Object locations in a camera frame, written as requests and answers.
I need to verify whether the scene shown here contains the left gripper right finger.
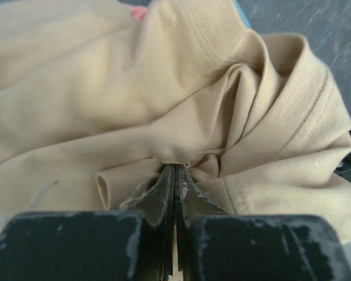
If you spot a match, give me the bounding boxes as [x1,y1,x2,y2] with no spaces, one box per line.
[174,165,351,280]

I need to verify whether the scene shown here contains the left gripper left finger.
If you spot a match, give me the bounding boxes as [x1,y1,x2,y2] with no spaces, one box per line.
[0,165,176,280]

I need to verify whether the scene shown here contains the beige t shirt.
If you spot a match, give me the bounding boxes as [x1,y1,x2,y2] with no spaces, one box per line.
[0,1,351,243]

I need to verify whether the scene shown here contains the pink t shirt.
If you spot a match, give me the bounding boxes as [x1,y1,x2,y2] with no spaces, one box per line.
[129,6,147,21]

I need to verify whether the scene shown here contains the light blue plastic basket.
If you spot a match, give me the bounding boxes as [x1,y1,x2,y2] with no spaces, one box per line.
[234,0,251,29]

